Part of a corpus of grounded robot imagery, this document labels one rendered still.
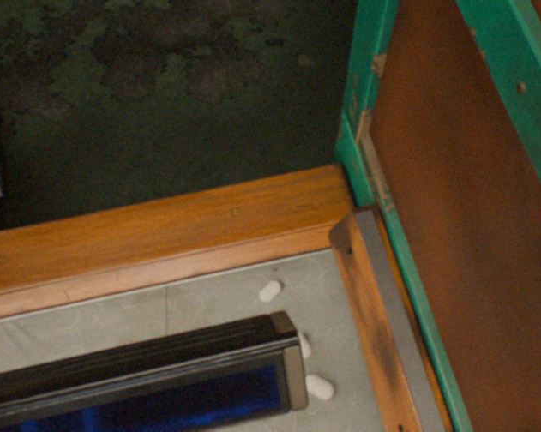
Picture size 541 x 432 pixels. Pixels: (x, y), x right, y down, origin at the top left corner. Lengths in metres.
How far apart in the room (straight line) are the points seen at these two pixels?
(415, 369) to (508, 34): 0.41
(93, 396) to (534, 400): 0.34
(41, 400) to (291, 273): 0.48
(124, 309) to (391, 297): 0.35
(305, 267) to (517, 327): 0.40
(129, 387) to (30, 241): 0.49
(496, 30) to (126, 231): 0.59
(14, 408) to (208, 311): 0.43
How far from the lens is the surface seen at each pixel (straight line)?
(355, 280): 0.81
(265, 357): 0.49
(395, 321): 0.77
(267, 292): 0.88
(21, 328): 0.94
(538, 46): 0.44
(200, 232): 0.91
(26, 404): 0.51
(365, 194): 0.88
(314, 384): 0.84
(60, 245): 0.94
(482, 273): 0.61
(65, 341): 0.91
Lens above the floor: 1.58
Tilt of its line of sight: 64 degrees down
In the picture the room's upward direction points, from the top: straight up
